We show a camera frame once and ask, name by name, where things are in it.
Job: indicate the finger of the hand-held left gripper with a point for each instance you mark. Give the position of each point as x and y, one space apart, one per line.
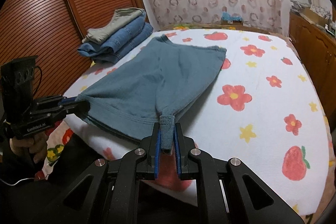
76 108
67 102

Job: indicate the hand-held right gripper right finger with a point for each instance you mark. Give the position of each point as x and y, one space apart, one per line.
179 150

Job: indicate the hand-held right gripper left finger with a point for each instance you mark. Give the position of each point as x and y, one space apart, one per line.
157 150

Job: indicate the folded grey pants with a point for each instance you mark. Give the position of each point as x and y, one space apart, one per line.
115 27

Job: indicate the person's left hand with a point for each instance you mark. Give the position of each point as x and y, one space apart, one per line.
29 145

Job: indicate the wooden louvered wardrobe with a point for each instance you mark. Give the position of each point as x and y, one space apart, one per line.
39 16

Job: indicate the folded blue jeans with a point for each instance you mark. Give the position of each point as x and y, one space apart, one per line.
123 43

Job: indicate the white strawberry printed sheet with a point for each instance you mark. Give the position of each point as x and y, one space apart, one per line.
262 129

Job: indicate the small cardboard box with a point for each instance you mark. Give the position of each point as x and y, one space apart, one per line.
232 22

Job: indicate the wooden cabinet counter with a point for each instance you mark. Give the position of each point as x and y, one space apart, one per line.
312 50

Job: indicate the stack of folded cloths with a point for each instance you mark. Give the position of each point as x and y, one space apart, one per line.
299 5

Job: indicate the long cardboard box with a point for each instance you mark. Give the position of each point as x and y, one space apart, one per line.
315 18

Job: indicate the floral cloth pile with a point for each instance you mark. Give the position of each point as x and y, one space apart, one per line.
320 10

